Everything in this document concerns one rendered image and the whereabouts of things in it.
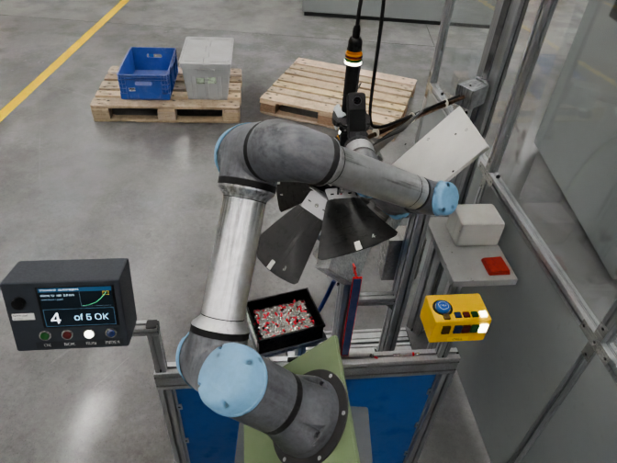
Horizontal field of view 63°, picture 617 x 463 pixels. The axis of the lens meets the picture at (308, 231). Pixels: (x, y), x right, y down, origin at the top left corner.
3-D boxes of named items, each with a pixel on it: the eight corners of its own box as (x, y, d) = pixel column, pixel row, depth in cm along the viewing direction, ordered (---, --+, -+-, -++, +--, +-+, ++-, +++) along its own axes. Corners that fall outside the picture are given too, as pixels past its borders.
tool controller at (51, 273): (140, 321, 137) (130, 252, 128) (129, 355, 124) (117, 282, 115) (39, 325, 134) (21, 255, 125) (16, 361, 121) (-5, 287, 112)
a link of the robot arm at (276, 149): (287, 104, 83) (466, 176, 112) (253, 110, 92) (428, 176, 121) (274, 173, 82) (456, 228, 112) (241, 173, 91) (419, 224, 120)
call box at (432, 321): (470, 316, 151) (479, 292, 145) (482, 344, 144) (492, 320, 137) (418, 318, 150) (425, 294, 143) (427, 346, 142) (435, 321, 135)
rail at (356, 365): (450, 362, 161) (456, 347, 156) (454, 373, 158) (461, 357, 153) (158, 378, 151) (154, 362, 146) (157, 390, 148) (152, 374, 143)
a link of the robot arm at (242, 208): (196, 410, 90) (252, 109, 92) (165, 382, 102) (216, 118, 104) (253, 407, 97) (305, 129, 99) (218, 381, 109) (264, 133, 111)
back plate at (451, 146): (316, 208, 210) (313, 208, 209) (449, 89, 181) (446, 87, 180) (333, 307, 170) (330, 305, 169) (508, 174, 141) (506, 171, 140)
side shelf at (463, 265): (479, 221, 209) (481, 215, 207) (515, 285, 182) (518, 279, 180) (423, 222, 207) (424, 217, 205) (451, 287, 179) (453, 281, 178)
